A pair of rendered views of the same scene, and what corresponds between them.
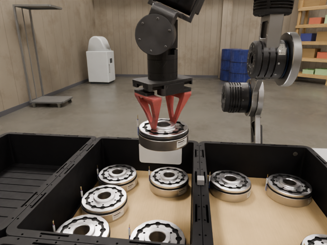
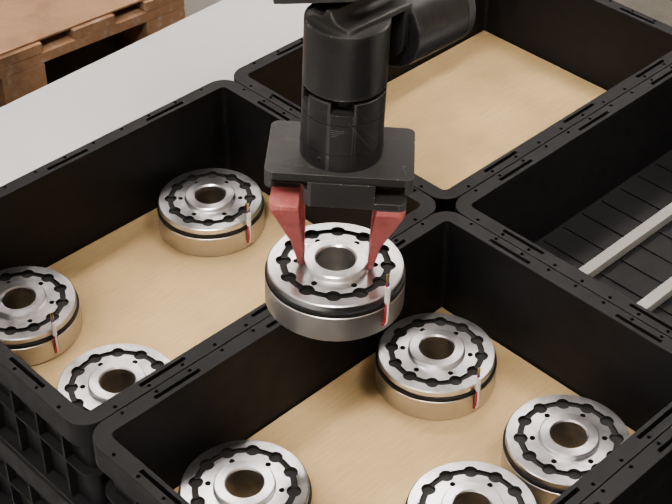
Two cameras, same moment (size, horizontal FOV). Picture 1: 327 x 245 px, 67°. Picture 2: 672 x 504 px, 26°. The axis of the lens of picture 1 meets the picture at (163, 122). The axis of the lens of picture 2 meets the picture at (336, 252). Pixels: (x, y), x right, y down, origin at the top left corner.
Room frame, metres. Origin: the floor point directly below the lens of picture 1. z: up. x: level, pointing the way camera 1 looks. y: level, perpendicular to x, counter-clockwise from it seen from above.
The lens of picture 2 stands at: (1.12, 0.52, 1.72)
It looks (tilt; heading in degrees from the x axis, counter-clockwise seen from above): 39 degrees down; 219
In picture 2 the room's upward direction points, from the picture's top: straight up
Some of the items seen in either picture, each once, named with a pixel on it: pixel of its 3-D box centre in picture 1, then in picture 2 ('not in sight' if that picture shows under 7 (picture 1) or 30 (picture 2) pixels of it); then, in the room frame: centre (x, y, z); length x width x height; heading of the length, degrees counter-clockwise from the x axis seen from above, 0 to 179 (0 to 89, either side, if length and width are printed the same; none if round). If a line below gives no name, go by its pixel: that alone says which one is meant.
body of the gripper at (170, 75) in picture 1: (162, 68); (342, 127); (0.48, 0.00, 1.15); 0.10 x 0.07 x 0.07; 126
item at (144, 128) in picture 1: (163, 127); (335, 266); (0.48, 0.00, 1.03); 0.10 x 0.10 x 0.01
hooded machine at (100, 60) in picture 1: (100, 60); not in sight; (7.37, 1.82, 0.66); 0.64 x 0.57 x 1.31; 83
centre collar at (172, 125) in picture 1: (163, 125); (335, 260); (0.48, 0.00, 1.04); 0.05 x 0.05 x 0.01
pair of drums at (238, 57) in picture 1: (235, 65); not in sight; (7.58, -2.18, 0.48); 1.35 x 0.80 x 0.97; 175
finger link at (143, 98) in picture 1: (158, 105); (354, 211); (0.47, 0.01, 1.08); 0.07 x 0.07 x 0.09; 36
